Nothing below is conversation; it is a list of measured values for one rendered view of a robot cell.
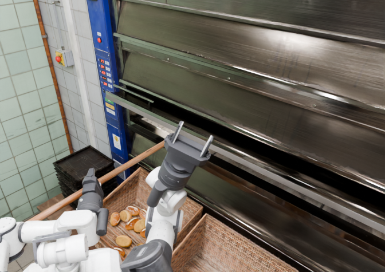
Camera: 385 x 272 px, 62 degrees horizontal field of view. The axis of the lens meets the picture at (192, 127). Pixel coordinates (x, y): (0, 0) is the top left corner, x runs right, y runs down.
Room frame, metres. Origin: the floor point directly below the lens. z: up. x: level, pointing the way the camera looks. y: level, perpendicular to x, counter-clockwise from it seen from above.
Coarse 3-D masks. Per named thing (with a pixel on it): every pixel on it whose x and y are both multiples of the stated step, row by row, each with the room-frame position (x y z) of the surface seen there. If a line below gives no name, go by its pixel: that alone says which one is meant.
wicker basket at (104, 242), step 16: (144, 176) 1.63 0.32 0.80; (112, 192) 1.50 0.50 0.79; (128, 192) 1.58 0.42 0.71; (144, 192) 1.59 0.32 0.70; (112, 208) 1.48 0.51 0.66; (144, 208) 1.56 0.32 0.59; (192, 208) 1.34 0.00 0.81; (192, 224) 1.25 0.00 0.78; (112, 240) 1.30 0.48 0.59; (144, 240) 1.30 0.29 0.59; (176, 240) 1.16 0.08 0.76
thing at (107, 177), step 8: (160, 144) 1.42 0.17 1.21; (144, 152) 1.34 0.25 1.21; (152, 152) 1.36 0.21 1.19; (136, 160) 1.28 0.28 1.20; (120, 168) 1.21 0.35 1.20; (104, 176) 1.15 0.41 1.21; (112, 176) 1.17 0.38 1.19; (80, 192) 1.05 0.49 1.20; (64, 200) 1.00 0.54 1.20; (72, 200) 1.01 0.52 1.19; (48, 208) 0.95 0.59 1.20; (56, 208) 0.96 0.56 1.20; (40, 216) 0.91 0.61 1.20
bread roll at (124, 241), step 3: (117, 237) 1.27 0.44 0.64; (120, 237) 1.27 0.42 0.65; (123, 237) 1.27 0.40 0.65; (126, 237) 1.27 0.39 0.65; (117, 240) 1.26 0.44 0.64; (120, 240) 1.26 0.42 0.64; (123, 240) 1.26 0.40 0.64; (126, 240) 1.25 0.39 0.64; (129, 240) 1.25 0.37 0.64; (117, 243) 1.25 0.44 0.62; (120, 243) 1.25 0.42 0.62; (123, 243) 1.24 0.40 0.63; (126, 243) 1.24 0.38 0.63; (129, 243) 1.24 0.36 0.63; (123, 246) 1.23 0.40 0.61; (126, 246) 1.23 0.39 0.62
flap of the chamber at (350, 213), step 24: (144, 96) 1.63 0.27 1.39; (192, 120) 1.35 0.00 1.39; (240, 144) 1.13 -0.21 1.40; (264, 144) 1.15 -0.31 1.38; (288, 168) 0.97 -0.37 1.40; (312, 168) 0.98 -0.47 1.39; (312, 192) 0.82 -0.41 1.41; (336, 192) 0.83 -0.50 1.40; (360, 192) 0.84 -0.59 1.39; (360, 216) 0.72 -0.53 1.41; (384, 216) 0.72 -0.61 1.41
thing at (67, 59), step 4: (56, 52) 2.08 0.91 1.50; (60, 52) 2.05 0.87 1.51; (64, 52) 2.04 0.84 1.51; (68, 52) 2.06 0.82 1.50; (64, 56) 2.04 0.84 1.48; (68, 56) 2.06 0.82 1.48; (72, 56) 2.08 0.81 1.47; (64, 60) 2.04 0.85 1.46; (68, 60) 2.06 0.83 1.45; (72, 60) 2.08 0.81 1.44; (60, 64) 2.07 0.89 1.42; (64, 64) 2.04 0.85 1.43; (68, 64) 2.05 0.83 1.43; (72, 64) 2.07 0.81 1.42
